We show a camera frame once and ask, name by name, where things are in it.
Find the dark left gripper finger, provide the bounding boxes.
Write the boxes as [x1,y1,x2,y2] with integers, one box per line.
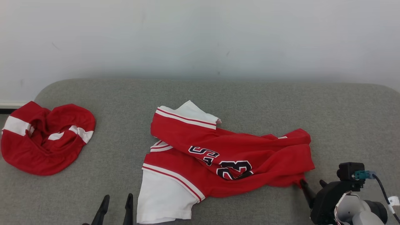
[91,195,110,225]
[123,193,134,225]

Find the red shorts with white stripe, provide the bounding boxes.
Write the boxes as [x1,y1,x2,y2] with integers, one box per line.
[1,101,96,176]

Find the grey fabric sofa seat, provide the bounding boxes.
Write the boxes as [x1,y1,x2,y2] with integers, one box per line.
[0,78,400,225]

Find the red basketball jersey white sleeves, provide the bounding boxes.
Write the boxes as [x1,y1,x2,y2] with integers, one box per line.
[137,100,315,224]

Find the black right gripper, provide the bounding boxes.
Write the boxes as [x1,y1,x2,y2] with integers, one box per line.
[299,179,353,225]

